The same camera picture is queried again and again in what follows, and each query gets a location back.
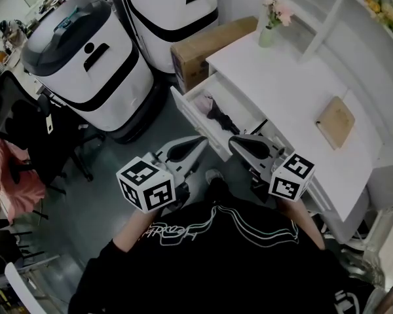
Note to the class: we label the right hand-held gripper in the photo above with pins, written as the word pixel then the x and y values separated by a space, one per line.
pixel 289 178

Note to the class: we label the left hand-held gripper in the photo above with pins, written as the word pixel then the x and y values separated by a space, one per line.
pixel 145 182

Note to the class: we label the white drawer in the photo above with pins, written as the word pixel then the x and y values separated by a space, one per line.
pixel 190 110

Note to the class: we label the pink and black umbrella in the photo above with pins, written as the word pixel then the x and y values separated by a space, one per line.
pixel 221 116

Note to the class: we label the person's left forearm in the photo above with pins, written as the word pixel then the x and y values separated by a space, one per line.
pixel 134 229

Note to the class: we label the person's right forearm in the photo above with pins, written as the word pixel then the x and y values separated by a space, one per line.
pixel 306 222

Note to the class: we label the person's white shoe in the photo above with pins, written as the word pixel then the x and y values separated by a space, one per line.
pixel 213 176

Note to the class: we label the tan wooden board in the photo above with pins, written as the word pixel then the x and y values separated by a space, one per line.
pixel 335 123

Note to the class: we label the white dressing table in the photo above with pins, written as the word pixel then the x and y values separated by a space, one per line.
pixel 281 87

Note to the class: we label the person's black printed shirt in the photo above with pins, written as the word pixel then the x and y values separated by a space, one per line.
pixel 216 267

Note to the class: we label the pink cloth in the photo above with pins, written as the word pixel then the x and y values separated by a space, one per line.
pixel 21 188

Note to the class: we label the white and black mobile robot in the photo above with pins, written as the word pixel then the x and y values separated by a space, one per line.
pixel 173 8
pixel 85 70

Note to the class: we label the black office chair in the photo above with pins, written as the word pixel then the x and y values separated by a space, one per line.
pixel 29 123

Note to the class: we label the pale green vase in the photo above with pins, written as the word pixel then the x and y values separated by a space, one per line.
pixel 265 38

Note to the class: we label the brown cardboard box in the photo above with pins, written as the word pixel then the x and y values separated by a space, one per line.
pixel 199 49

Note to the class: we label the white table shelf unit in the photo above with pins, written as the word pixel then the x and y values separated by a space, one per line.
pixel 353 25

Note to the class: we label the pink flower bouquet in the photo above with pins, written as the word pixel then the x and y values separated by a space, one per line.
pixel 280 11

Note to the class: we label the yellow flower bouquet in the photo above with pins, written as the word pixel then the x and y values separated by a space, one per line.
pixel 384 11

